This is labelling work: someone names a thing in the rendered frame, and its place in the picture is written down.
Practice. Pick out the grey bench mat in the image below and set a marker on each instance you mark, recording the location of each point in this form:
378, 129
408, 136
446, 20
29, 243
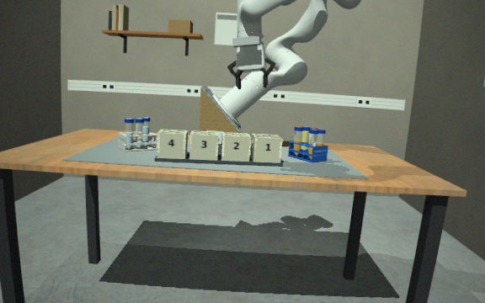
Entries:
109, 152

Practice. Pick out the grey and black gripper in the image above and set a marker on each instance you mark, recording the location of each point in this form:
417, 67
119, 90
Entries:
250, 58

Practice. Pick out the blue tube rack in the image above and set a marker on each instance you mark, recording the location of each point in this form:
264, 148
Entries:
319, 153

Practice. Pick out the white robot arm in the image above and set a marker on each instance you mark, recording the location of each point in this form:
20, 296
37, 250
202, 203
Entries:
291, 69

